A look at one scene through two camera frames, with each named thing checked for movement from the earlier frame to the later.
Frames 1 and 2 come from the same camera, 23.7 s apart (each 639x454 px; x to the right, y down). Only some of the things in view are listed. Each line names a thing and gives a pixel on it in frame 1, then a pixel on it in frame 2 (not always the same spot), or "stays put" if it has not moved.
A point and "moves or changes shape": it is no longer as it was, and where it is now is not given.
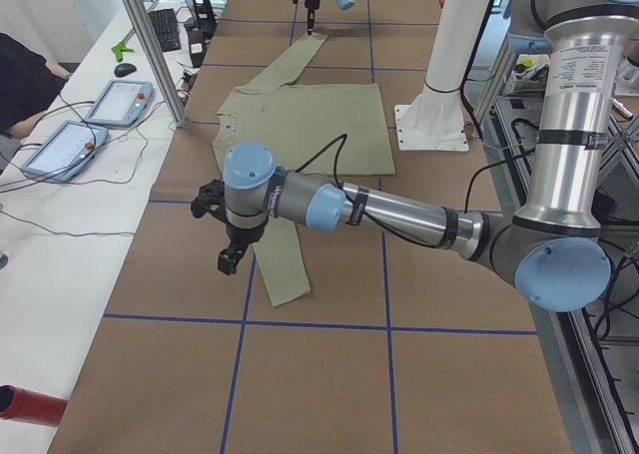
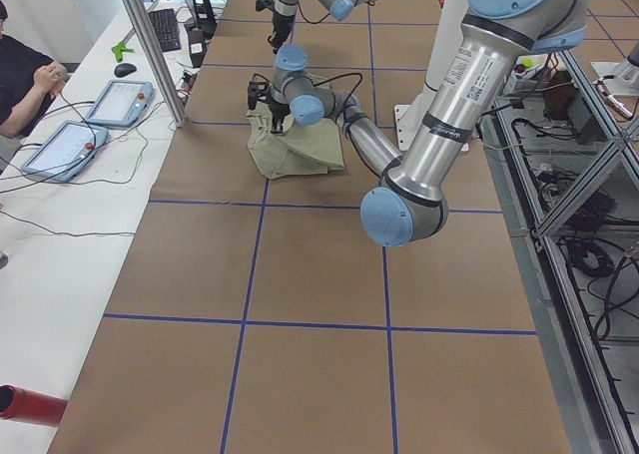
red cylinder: [26, 405] stays put
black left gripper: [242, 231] to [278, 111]
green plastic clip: [119, 49] stays put
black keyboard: [166, 26] stays put
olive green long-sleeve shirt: [316, 129] moves or changes shape
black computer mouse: [124, 69] stays put
